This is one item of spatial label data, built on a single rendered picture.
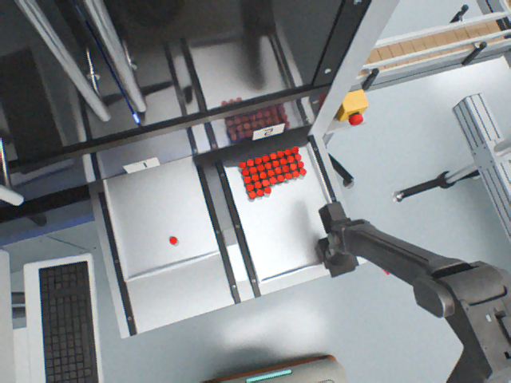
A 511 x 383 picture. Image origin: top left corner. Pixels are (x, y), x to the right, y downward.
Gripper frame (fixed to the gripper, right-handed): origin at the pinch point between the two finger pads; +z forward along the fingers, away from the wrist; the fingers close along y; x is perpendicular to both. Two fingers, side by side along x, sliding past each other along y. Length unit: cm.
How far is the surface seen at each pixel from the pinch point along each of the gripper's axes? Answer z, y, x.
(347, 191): 84, 48, -43
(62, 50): -77, 18, 39
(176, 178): -3.7, 36.1, 33.9
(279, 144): -3.8, 37.4, 2.0
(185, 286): 2.0, 6.6, 39.3
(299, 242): 1.4, 8.4, 5.7
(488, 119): 29, 40, -90
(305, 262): 2.5, 2.8, 6.0
